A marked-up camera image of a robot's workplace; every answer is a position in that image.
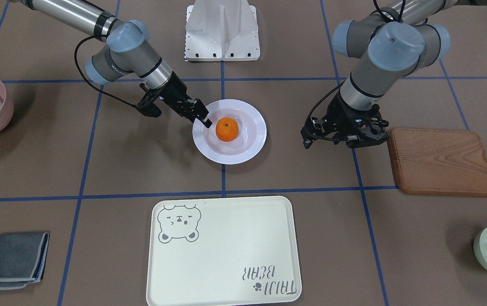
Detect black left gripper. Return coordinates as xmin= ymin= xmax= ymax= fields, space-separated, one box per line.
xmin=300 ymin=91 xmax=389 ymax=149

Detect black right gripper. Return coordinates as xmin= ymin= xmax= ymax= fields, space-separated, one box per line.
xmin=136 ymin=72 xmax=212 ymax=128

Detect orange fruit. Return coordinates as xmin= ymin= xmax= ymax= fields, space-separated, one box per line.
xmin=215 ymin=117 xmax=239 ymax=142

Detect white round plate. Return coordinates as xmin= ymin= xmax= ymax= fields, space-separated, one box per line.
xmin=192 ymin=99 xmax=267 ymax=164

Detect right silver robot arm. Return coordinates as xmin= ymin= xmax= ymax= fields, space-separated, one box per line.
xmin=22 ymin=0 xmax=212 ymax=128

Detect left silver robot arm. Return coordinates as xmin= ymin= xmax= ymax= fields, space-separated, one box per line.
xmin=300 ymin=0 xmax=455 ymax=149

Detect cream bear tray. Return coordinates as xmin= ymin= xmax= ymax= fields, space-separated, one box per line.
xmin=146 ymin=195 xmax=303 ymax=306

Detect wooden cutting board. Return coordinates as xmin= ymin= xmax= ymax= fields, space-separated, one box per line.
xmin=388 ymin=127 xmax=487 ymax=196

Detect folded grey cloth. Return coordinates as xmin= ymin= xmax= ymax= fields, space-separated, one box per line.
xmin=0 ymin=232 xmax=51 ymax=291

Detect black wrist camera with cable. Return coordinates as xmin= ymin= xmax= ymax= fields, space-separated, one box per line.
xmin=74 ymin=36 xmax=162 ymax=118

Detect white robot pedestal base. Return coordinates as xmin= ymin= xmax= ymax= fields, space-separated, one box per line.
xmin=184 ymin=0 xmax=261 ymax=62

